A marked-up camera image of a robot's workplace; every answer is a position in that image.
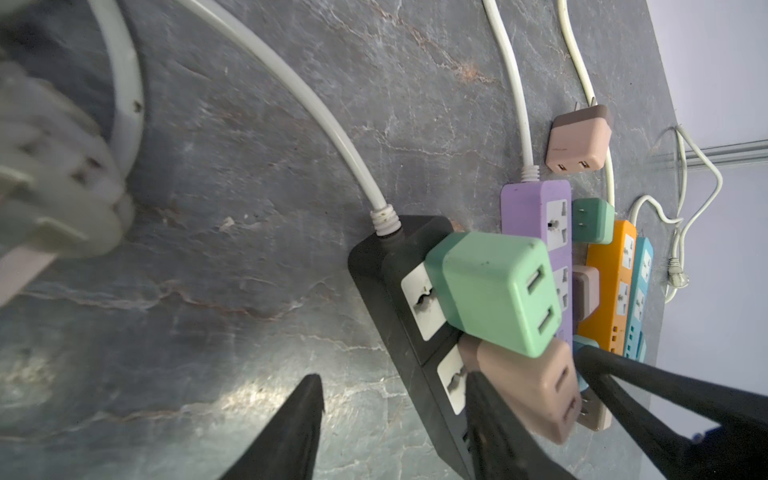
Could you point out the black power strip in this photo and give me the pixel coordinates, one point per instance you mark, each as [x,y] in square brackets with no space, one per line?
[391,277]

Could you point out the teal power strip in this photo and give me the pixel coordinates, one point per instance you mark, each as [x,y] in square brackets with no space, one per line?
[640,283]

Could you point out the orange power strip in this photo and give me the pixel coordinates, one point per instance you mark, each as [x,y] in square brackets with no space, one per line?
[615,263]

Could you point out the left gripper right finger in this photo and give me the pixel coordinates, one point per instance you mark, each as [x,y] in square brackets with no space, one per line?
[501,447]

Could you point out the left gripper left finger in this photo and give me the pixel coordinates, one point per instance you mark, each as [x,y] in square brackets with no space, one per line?
[287,446]

